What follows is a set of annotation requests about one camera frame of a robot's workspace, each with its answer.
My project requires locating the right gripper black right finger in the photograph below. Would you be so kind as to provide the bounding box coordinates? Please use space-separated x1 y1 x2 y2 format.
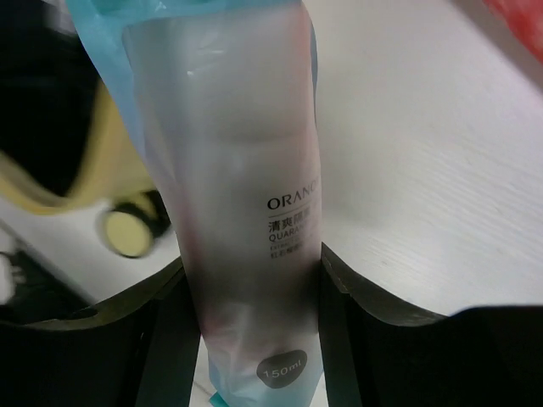
319 248 542 406

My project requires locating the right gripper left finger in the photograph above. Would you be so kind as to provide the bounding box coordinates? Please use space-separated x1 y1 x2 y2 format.
1 262 200 406

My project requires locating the lotion bottle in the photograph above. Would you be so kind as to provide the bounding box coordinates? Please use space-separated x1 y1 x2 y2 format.
67 1 322 406

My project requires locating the orange white tie-dye cloth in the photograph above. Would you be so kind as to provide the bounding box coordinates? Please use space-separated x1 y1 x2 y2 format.
484 0 543 62

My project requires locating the yellow hard-shell suitcase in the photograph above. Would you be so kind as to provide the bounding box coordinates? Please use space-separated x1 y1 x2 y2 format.
1 1 171 259

